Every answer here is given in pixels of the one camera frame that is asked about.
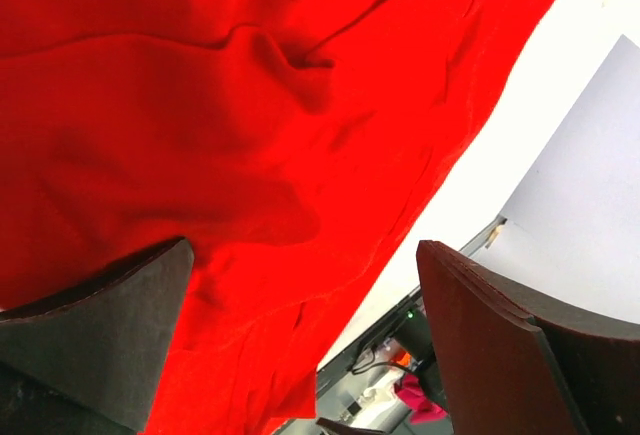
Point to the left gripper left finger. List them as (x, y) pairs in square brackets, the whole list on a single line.
[(89, 359)]

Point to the red t shirt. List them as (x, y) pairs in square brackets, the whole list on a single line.
[(292, 142)]

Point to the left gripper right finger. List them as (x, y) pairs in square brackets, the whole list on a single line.
[(513, 360)]

